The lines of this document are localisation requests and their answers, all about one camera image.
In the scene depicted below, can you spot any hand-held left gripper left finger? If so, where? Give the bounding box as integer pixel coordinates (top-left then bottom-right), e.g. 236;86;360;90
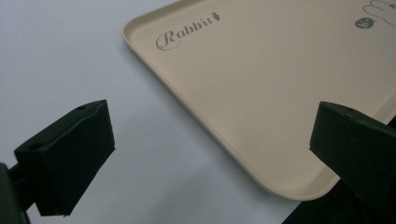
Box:
13;99;116;217

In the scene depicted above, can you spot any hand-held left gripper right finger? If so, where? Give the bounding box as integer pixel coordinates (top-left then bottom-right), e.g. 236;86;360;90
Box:
309;101;396;222

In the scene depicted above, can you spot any beige plastic tray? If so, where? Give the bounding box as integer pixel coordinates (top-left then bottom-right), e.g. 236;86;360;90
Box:
121;0;396;202

